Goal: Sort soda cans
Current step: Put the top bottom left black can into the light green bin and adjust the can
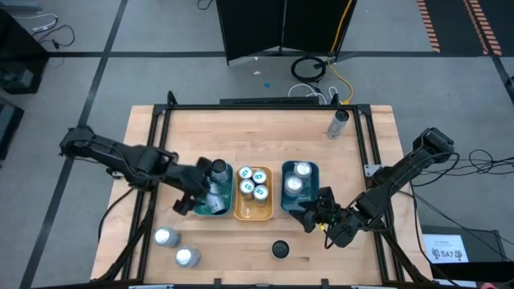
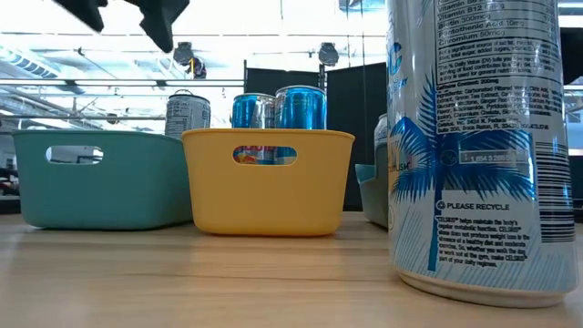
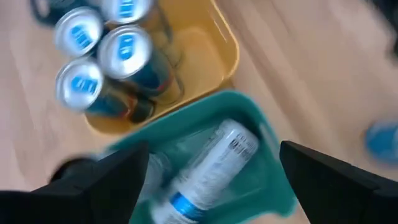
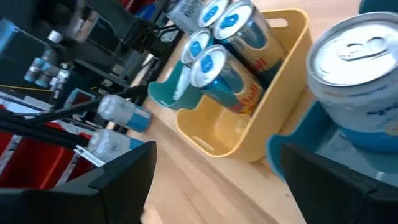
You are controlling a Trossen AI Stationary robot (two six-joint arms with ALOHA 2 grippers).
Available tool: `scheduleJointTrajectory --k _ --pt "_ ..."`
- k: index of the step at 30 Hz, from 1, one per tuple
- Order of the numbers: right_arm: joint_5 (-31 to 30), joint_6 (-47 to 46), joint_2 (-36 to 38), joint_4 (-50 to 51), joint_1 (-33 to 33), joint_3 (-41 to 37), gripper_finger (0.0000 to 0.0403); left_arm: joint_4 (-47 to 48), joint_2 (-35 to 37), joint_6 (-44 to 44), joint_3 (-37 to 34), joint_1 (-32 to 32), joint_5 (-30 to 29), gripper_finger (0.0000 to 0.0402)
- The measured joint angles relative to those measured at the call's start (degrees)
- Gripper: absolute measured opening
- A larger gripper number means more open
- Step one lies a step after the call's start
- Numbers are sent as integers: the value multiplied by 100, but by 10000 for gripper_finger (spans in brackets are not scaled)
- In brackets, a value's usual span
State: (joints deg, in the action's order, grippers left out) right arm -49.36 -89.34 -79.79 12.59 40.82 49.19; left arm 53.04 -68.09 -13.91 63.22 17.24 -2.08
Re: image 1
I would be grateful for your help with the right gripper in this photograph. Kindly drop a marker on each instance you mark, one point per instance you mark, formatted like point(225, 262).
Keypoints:
point(341, 225)

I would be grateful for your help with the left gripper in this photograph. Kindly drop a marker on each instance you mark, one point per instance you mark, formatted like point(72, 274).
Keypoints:
point(190, 182)

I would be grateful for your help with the dark blue plastic bin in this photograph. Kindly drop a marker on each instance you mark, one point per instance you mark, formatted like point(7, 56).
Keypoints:
point(309, 196)

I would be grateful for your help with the teal plastic bin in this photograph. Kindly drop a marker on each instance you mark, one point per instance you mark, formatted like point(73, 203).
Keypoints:
point(229, 196)

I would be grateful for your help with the blue silver Red Bull can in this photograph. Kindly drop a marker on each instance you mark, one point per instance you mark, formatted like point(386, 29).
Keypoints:
point(261, 192)
point(247, 186)
point(259, 176)
point(245, 172)

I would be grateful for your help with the yellow plastic bin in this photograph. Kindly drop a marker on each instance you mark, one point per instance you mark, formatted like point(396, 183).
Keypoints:
point(253, 210)

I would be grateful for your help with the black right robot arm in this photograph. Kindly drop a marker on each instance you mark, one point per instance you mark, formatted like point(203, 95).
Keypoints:
point(401, 172)

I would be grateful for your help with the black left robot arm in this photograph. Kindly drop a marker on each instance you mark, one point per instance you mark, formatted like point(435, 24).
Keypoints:
point(120, 156)

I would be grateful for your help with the silver mounting plate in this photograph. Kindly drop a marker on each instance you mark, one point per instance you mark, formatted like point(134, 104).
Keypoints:
point(370, 169)

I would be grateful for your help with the long black bar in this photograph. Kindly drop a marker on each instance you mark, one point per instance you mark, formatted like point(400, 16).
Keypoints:
point(269, 100)

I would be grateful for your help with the white paper sign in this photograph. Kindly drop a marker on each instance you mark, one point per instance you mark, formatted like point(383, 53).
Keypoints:
point(445, 249)

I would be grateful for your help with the black cart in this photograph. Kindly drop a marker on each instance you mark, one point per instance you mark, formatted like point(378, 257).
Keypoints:
point(486, 249)

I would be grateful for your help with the black folding divider screen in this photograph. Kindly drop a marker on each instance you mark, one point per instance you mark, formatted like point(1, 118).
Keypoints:
point(253, 24)

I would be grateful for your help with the black floor box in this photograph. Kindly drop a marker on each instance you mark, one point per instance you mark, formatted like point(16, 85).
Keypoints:
point(8, 128)

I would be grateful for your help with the black desk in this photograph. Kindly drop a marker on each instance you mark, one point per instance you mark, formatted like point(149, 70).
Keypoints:
point(16, 60)

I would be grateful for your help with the black aluminium table frame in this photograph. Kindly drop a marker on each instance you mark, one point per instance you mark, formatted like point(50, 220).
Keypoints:
point(188, 107)

